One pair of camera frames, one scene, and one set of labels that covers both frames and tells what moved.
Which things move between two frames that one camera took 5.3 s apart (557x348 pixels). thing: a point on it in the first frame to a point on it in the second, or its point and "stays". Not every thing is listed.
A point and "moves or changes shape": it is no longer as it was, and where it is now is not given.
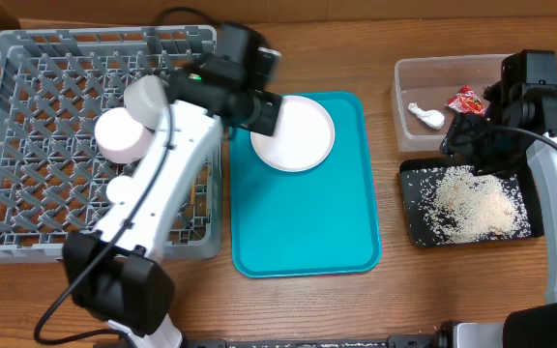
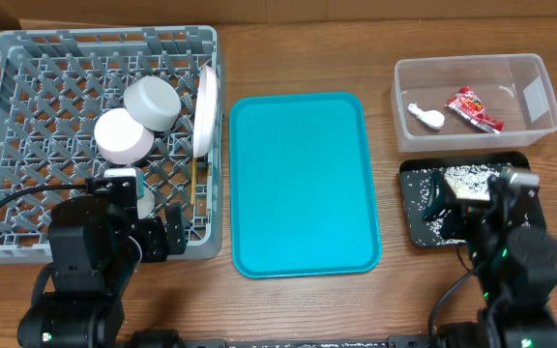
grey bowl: (146, 100) stays
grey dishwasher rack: (36, 176) stays
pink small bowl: (120, 138) stays
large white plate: (303, 138) moves or changes shape
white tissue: (430, 117) stays
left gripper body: (263, 113) to (153, 240)
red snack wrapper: (466, 101) stays
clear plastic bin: (429, 82) stays
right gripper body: (464, 142) to (437, 199)
